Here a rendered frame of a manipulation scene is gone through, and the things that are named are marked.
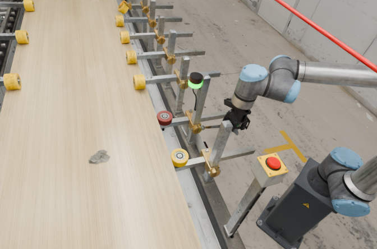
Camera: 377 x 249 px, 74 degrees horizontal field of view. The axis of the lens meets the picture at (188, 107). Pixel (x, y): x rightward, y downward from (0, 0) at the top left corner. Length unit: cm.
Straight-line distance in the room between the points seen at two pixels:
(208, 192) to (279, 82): 64
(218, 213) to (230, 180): 98
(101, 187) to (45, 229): 21
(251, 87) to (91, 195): 71
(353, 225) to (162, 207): 182
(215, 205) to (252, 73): 66
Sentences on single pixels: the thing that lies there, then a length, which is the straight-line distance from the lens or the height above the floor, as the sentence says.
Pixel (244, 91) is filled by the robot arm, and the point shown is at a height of 126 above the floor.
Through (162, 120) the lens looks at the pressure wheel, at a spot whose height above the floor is 91.
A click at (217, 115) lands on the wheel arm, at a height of 86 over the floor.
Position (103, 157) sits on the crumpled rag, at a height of 92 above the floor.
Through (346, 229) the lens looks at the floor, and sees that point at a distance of 246.
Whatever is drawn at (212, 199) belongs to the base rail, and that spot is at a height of 70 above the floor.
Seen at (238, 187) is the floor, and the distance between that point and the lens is 220.
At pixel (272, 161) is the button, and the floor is 123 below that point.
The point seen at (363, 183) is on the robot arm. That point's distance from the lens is 137.
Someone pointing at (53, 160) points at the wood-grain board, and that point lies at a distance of 116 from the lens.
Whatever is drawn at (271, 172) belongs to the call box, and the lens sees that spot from 78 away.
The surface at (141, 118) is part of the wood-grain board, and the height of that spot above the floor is 90.
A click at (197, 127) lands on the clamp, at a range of 129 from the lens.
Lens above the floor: 181
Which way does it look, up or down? 43 degrees down
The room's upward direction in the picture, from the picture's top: 11 degrees clockwise
